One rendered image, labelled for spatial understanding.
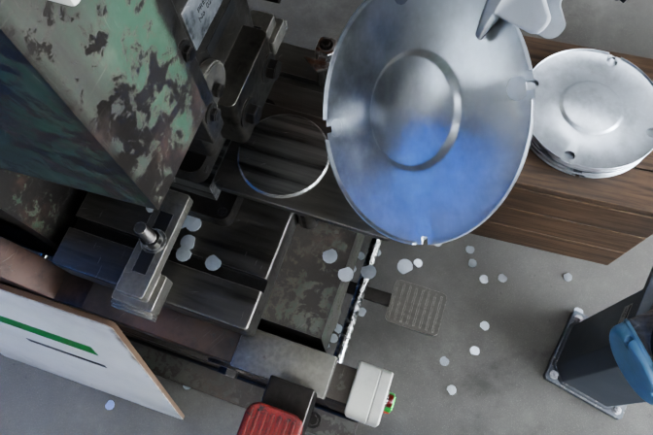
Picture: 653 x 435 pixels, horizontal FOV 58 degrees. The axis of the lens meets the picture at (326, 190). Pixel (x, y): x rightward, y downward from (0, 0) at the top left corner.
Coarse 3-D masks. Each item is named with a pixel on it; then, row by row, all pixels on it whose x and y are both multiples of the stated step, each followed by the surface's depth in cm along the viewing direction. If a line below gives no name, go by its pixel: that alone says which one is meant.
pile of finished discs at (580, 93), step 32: (544, 64) 127; (576, 64) 127; (608, 64) 127; (544, 96) 124; (576, 96) 123; (608, 96) 123; (640, 96) 123; (544, 128) 121; (576, 128) 121; (608, 128) 120; (640, 128) 120; (544, 160) 123; (576, 160) 118; (608, 160) 118; (640, 160) 121
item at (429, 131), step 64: (384, 0) 65; (448, 0) 59; (384, 64) 66; (448, 64) 59; (512, 64) 54; (384, 128) 66; (448, 128) 59; (512, 128) 54; (384, 192) 67; (448, 192) 60
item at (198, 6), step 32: (192, 0) 51; (224, 0) 57; (192, 32) 52; (224, 32) 59; (256, 32) 63; (224, 64) 61; (256, 64) 62; (224, 96) 60; (256, 96) 65; (224, 128) 64
